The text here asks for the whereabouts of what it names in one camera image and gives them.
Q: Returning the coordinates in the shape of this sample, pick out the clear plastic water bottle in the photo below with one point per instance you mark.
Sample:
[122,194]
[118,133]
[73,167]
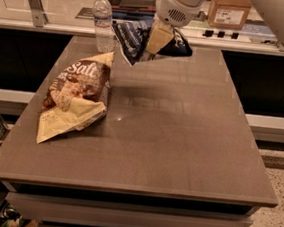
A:
[102,14]

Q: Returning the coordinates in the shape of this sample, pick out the left metal railing bracket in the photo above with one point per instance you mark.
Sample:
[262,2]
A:
[38,15]

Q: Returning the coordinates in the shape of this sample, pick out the brown cream salt chip bag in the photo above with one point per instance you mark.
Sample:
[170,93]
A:
[77,97]

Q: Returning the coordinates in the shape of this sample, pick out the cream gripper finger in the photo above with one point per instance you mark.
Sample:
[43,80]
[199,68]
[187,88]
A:
[161,34]

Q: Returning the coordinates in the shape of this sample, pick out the blue kettle chip bag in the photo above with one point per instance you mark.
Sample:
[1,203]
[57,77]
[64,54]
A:
[133,37]

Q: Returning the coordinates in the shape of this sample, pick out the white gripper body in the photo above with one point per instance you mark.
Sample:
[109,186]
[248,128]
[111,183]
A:
[172,8]

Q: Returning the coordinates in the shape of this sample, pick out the brown cardboard box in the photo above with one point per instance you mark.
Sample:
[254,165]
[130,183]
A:
[228,13]

